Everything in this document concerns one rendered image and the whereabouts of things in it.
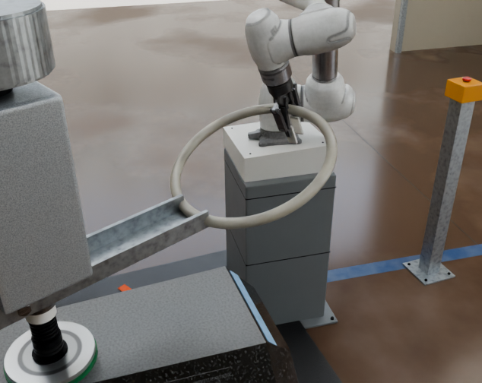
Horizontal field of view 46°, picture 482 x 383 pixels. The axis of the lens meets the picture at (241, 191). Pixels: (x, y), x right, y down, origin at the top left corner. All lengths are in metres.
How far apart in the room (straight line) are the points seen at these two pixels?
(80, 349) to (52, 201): 0.46
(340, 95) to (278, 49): 0.80
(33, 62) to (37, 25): 0.06
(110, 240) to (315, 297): 1.48
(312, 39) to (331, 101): 0.80
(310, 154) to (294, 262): 0.52
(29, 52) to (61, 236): 0.37
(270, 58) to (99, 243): 0.66
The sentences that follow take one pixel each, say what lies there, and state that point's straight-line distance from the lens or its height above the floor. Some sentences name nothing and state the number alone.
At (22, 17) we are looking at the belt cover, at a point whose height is 1.71.
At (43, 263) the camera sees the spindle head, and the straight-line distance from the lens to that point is 1.20.
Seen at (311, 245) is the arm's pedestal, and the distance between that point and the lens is 2.55.
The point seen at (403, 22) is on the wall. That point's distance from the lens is 7.09.
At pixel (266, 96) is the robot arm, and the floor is 1.11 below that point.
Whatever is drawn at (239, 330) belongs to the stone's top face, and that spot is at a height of 0.85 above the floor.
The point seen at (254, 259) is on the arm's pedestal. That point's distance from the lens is 2.50.
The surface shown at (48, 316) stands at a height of 1.04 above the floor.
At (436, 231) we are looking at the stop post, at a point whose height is 0.29.
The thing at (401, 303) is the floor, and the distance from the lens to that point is 3.02.
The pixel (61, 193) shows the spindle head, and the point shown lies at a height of 1.38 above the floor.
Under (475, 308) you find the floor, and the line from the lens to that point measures 3.11.
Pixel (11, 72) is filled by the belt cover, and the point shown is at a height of 1.63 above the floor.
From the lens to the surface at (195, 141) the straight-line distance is 1.73.
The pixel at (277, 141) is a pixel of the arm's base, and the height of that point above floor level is 0.93.
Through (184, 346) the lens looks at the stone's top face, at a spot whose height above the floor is 0.85.
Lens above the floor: 1.92
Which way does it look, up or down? 30 degrees down
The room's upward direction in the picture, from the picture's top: straight up
